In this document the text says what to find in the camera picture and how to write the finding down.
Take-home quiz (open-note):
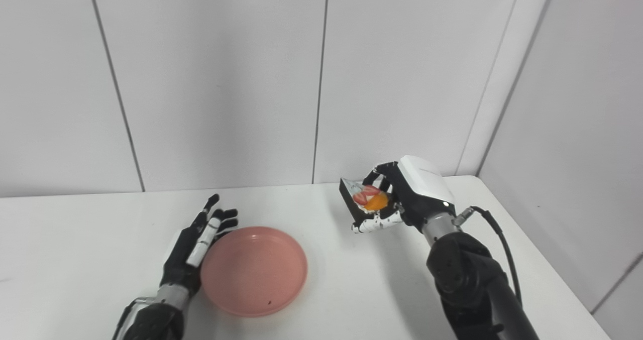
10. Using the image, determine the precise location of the pink round plate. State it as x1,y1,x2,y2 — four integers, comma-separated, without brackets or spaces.
200,225,308,317

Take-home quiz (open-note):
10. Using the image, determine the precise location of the chocolate cake slice with fruit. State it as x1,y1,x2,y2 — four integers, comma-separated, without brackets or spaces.
340,178,390,215

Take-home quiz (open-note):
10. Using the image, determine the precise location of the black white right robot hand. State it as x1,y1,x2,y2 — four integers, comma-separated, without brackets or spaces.
351,155,457,235

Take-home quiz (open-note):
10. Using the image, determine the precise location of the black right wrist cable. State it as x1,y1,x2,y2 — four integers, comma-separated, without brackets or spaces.
452,205,523,308

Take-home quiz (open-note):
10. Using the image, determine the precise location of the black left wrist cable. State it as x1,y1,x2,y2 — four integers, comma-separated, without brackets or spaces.
111,297,154,340

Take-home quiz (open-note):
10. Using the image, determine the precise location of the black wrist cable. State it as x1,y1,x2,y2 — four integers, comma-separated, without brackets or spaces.
452,205,523,308
111,297,154,340

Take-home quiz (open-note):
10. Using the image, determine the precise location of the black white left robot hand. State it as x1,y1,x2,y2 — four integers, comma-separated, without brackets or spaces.
159,194,239,297

